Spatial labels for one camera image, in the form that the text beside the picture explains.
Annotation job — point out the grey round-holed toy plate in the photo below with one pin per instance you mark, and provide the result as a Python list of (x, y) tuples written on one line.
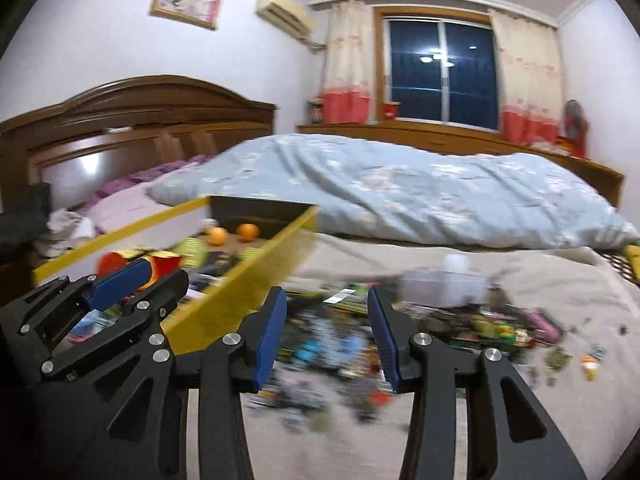
[(598, 352)]

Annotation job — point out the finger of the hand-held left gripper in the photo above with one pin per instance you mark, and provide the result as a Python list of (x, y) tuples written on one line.
[(165, 295), (120, 282)]

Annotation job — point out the grey towel blanket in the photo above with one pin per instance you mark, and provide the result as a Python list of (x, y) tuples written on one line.
[(550, 435)]

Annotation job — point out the red electric fan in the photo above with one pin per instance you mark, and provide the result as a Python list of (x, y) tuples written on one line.
[(575, 125)]

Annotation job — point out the yellow and white small toy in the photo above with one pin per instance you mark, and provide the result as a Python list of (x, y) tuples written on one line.
[(590, 365)]

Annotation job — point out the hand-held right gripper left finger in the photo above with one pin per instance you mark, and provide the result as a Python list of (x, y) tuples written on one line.
[(270, 340)]

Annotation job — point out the white clothes heap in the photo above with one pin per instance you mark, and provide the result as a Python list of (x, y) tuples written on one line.
[(65, 232)]

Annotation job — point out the pink toy piece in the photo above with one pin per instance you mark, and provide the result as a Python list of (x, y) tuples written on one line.
[(542, 322)]

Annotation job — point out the blue floral quilt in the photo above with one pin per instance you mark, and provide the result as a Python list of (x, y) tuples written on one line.
[(400, 185)]

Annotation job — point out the purple cloth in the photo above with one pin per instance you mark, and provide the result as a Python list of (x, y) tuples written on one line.
[(135, 180)]

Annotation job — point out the window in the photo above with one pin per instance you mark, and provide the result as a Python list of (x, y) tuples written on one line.
[(440, 70)]

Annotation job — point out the small red box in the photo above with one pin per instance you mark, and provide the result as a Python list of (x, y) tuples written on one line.
[(391, 110)]

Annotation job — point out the heap of mixed small toys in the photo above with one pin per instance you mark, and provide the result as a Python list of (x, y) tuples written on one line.
[(200, 260)]

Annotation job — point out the pile of toy building bricks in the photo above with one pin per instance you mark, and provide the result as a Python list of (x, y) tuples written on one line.
[(325, 350)]

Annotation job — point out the orange ball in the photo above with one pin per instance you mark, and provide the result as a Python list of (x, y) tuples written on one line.
[(247, 231), (217, 235)]

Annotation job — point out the cream and red curtain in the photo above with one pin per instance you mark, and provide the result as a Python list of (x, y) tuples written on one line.
[(347, 60), (527, 75)]

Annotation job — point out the row of books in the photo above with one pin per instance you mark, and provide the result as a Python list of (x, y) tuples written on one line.
[(315, 110)]

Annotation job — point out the red round toy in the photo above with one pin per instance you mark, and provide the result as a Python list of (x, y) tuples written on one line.
[(111, 262)]

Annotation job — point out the white plastic container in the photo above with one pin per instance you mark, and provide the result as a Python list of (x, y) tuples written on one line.
[(440, 285)]

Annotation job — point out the dark object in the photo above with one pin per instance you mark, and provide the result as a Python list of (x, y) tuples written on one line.
[(25, 220)]

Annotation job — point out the yellow cardboard box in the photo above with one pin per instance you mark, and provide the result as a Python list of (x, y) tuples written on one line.
[(240, 300)]

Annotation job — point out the wall air conditioner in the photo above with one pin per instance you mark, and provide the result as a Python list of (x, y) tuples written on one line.
[(285, 10)]

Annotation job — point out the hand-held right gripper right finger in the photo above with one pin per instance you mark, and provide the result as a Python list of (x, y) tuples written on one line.
[(382, 340)]

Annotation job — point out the dark wooden headboard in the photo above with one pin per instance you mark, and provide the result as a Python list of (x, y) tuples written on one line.
[(125, 110)]

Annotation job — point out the olive green toy brick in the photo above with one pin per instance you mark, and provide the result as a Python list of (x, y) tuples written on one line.
[(557, 357)]

